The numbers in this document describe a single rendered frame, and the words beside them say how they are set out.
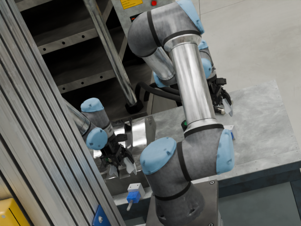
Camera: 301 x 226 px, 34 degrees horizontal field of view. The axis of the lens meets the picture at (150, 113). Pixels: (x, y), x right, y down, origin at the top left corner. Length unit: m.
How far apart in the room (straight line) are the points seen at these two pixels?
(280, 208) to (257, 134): 0.32
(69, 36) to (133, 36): 1.20
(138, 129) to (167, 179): 0.91
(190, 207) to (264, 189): 0.68
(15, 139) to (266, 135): 1.36
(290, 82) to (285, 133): 2.10
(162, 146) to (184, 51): 0.29
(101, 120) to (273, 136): 0.74
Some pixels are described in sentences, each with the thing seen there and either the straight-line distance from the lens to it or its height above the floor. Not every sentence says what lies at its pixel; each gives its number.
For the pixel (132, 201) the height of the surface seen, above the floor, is 0.83.
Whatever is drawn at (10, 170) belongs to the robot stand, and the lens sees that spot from 1.07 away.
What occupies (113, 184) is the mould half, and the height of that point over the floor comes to 0.86.
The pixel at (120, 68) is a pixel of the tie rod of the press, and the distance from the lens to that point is 2.66.
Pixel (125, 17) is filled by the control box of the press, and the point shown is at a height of 1.27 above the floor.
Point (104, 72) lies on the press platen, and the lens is 2.76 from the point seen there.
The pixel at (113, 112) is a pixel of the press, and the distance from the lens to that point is 2.87.
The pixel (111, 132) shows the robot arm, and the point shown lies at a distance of 1.87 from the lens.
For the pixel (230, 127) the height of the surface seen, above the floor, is 0.85.
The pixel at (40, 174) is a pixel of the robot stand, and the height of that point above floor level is 1.50.
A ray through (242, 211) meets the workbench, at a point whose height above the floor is 0.57.
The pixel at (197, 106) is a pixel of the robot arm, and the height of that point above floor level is 1.33.
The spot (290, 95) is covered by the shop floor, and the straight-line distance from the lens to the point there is 4.03.
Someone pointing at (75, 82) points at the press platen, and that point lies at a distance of 2.81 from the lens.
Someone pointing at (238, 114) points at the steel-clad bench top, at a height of 0.80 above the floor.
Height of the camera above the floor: 1.98
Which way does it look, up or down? 26 degrees down
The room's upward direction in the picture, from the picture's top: 22 degrees counter-clockwise
